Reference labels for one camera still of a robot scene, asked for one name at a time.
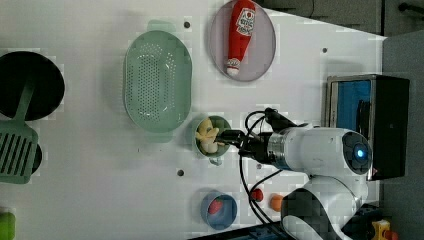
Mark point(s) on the red strawberry toy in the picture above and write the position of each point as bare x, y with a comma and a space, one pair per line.
257, 195

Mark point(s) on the red toy in bowl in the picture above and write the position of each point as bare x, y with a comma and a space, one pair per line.
215, 206

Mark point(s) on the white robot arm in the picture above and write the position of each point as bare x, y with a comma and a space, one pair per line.
336, 161

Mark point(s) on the green slotted spatula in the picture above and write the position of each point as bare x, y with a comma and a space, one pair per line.
18, 142

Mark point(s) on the lilac round plate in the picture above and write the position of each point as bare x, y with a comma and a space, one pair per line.
260, 51

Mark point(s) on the blue bowl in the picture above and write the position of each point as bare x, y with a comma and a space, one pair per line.
227, 214

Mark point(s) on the yellow plush banana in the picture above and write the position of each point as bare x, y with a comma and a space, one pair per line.
205, 135

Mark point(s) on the green mug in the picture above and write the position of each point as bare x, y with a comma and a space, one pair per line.
215, 160

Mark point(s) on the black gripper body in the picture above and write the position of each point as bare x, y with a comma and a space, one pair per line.
255, 148

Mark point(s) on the black toaster oven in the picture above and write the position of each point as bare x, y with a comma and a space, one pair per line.
375, 106

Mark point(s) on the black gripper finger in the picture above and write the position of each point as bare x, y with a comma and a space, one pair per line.
231, 137

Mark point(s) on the red ketchup bottle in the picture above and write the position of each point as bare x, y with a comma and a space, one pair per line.
240, 31

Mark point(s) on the green perforated colander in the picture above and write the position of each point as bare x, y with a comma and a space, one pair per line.
157, 81

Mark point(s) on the orange fruit toy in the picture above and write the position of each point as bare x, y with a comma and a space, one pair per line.
275, 202

